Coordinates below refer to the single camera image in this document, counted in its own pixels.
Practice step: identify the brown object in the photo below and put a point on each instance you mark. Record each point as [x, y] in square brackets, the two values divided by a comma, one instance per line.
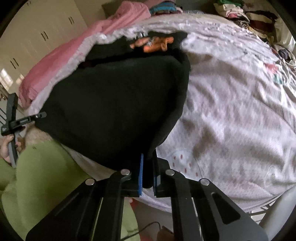
[165, 234]

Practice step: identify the black sweater with orange cuffs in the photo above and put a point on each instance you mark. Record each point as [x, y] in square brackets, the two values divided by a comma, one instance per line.
[115, 99]

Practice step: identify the pile of mixed clothes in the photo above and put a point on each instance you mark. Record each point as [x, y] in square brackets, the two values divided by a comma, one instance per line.
[245, 16]

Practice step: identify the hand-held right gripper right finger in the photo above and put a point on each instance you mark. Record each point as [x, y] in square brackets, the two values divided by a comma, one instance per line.
[157, 184]

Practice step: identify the purple crumpled cloth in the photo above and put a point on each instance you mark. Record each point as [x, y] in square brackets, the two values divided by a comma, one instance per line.
[286, 56]

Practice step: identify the person's left hand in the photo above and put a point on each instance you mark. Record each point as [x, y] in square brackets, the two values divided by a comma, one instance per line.
[5, 150]

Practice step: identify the striped folded clothes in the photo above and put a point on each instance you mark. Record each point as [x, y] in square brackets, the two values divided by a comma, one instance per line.
[165, 8]

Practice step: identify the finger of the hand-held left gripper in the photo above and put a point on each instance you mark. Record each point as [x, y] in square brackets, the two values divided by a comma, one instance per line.
[34, 115]

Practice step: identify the grey bed headboard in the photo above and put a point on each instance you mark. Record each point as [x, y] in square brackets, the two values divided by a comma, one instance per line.
[111, 7]

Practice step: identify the light floral bed quilt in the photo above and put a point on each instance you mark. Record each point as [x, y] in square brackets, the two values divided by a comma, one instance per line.
[231, 111]

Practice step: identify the white curtain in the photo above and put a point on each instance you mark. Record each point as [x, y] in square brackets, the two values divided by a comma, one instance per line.
[286, 32]

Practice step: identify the white rounded furniture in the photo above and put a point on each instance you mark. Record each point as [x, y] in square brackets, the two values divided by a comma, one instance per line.
[277, 208]

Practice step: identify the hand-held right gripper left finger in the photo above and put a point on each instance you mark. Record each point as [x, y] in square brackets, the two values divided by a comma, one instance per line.
[141, 176]

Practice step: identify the beige fluffy cloth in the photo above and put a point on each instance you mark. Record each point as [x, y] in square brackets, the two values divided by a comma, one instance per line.
[38, 139]

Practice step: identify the pink blanket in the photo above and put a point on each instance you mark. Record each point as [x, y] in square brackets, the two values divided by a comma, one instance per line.
[69, 53]

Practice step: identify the cream wardrobe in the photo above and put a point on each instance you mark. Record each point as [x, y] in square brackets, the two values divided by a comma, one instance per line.
[39, 34]

